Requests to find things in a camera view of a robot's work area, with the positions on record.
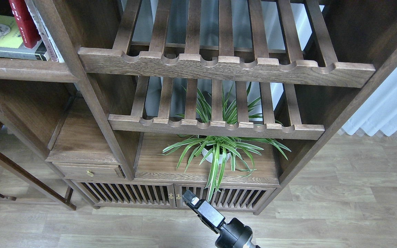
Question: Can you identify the white plant pot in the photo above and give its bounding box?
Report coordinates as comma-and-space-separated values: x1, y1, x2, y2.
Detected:
201, 145, 231, 164

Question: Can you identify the green grey cover book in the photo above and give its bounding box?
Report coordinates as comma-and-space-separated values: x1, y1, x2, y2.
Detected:
0, 15, 50, 61

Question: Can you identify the green spider plant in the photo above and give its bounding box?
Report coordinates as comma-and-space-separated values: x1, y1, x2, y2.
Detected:
159, 90, 291, 202

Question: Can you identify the dark wooden bookshelf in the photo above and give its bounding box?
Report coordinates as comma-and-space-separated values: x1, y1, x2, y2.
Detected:
0, 0, 397, 215

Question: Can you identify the red cover book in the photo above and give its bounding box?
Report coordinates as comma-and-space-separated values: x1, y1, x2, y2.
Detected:
9, 0, 41, 49

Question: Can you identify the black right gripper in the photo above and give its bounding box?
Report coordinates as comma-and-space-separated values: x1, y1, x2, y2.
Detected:
183, 190, 260, 248

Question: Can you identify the upright white book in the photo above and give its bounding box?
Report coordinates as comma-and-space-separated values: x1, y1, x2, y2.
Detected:
25, 0, 65, 63

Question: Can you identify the wooden furniture at left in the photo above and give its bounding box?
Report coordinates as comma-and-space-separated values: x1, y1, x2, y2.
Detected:
0, 122, 76, 210

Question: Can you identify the white curtain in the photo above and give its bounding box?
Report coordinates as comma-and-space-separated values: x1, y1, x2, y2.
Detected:
342, 67, 397, 136

